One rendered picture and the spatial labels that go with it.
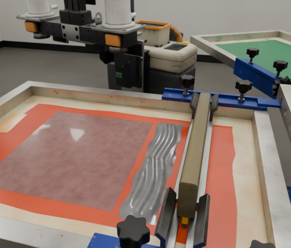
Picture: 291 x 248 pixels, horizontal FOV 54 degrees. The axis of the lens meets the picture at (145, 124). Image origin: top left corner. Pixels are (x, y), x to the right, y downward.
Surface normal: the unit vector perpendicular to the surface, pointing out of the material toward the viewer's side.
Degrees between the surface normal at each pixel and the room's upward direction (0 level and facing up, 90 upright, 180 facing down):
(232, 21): 90
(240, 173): 0
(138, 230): 0
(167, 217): 45
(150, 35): 92
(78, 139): 0
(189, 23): 90
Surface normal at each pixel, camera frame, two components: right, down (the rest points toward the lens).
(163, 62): -0.52, 0.43
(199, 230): -0.69, -0.70
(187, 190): -0.25, 0.48
